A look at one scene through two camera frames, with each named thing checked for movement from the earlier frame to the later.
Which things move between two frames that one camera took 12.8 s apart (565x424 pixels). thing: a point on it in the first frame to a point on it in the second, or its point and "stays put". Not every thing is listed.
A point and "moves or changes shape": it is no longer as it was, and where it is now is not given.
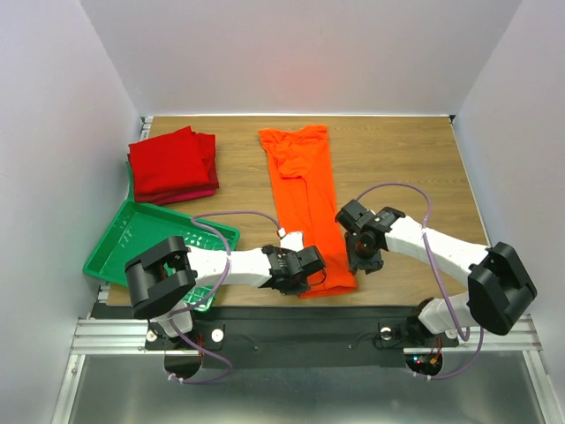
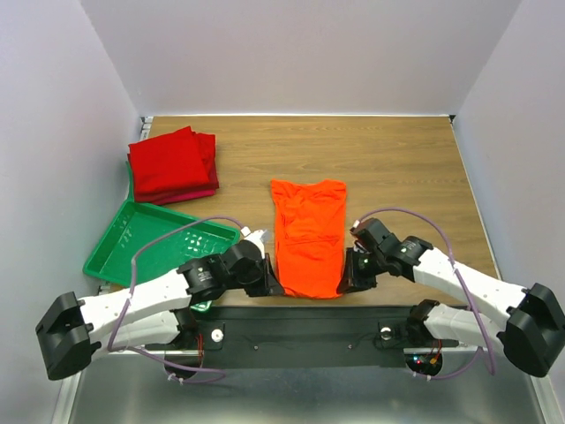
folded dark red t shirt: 179,193 stays put
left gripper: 298,289 to 268,284
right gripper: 364,258 to 353,270
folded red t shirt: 180,161 stays put
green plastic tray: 141,225 stays put
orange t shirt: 310,201 moves or changes shape
